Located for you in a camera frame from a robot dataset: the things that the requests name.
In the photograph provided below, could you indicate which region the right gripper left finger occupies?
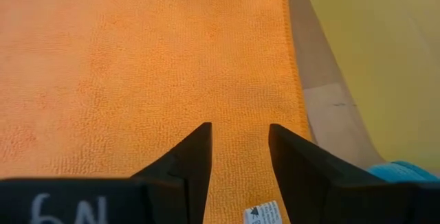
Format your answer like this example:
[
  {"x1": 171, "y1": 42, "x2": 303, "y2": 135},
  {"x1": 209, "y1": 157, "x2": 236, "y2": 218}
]
[{"x1": 0, "y1": 122, "x2": 213, "y2": 224}]

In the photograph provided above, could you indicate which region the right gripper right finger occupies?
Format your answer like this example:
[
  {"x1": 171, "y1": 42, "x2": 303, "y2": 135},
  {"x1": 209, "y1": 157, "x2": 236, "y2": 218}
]
[{"x1": 268, "y1": 123, "x2": 440, "y2": 224}]

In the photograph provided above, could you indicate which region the blue microfiber towel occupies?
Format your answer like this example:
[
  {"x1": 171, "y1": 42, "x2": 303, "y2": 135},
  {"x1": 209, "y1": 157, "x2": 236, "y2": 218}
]
[{"x1": 366, "y1": 160, "x2": 440, "y2": 184}]

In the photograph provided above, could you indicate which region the orange microfiber towel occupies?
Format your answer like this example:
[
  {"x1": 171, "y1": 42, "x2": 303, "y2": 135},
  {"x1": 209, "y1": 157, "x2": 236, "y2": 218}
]
[{"x1": 0, "y1": 0, "x2": 313, "y2": 224}]

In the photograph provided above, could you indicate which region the yellow translucent plastic bin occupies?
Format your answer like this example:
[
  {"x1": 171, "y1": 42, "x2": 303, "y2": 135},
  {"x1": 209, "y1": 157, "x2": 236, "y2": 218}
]
[{"x1": 299, "y1": 0, "x2": 440, "y2": 176}]

